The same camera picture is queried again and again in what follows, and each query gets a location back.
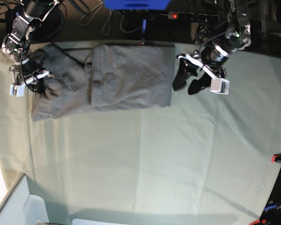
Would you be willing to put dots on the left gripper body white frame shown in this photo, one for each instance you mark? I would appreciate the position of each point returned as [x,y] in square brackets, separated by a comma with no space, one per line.
[219,84]

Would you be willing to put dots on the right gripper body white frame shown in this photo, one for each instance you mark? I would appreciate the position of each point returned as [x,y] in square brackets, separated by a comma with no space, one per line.
[23,80]

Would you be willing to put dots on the grey t-shirt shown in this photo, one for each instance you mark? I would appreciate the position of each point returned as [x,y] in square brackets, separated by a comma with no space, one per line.
[104,78]

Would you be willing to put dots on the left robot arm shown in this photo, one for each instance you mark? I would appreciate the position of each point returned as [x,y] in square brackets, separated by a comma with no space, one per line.
[230,34]

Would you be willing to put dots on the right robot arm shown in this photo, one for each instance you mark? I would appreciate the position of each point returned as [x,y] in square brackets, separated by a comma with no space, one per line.
[16,44]

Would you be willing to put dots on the black power strip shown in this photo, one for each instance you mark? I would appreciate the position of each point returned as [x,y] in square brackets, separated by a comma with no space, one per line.
[192,17]

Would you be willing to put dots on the blue box at top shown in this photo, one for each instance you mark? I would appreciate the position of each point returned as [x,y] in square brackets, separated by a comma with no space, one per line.
[136,4]

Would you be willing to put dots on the white bin bottom left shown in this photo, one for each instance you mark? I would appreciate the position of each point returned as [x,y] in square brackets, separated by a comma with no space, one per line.
[20,207]

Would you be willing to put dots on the red clamp bottom right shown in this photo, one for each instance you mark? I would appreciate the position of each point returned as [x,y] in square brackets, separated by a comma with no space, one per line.
[259,222]

